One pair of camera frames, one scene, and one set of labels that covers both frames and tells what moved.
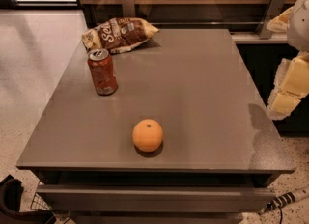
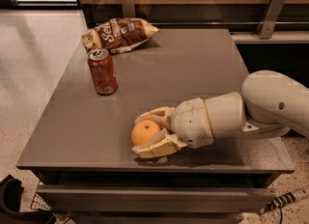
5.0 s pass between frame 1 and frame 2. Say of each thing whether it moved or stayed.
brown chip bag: stayed
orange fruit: stayed
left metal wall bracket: stayed
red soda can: stayed
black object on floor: stayed
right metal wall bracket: stayed
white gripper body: moved
